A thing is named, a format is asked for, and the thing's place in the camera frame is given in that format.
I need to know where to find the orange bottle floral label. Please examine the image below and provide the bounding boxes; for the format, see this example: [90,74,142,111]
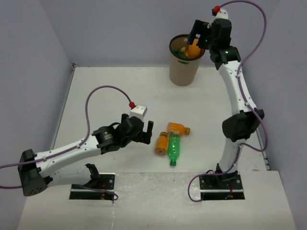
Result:
[187,38,201,58]

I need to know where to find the orange bottle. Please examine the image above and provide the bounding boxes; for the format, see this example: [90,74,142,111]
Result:
[167,122,190,136]
[154,132,168,156]
[180,46,189,58]

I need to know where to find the green bottle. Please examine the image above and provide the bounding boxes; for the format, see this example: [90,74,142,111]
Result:
[167,133,181,167]
[173,49,188,59]

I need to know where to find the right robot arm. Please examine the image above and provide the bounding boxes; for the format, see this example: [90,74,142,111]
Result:
[188,19,264,189]

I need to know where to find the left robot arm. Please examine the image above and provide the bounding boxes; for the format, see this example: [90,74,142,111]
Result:
[18,114,154,199]

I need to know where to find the brown cardboard bin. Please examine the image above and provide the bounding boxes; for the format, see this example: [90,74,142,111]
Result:
[169,34,205,86]

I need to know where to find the green bottle front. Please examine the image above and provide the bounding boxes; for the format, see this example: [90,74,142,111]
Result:
[167,133,181,167]

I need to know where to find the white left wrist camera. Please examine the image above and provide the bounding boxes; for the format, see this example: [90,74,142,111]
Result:
[129,104,147,121]

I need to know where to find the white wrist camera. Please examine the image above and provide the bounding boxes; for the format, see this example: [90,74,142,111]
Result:
[129,104,147,121]
[207,5,228,28]

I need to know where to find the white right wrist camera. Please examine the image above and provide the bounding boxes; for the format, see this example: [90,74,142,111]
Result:
[207,5,228,28]

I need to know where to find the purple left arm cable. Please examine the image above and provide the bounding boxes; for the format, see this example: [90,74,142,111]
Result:
[0,85,135,201]

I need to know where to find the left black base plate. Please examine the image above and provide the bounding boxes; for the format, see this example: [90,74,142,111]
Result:
[69,173,116,201]

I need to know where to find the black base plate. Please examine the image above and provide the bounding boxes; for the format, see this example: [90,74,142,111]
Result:
[200,171,245,201]
[69,173,116,201]

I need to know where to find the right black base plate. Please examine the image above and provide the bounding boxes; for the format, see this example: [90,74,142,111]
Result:
[200,171,245,201]

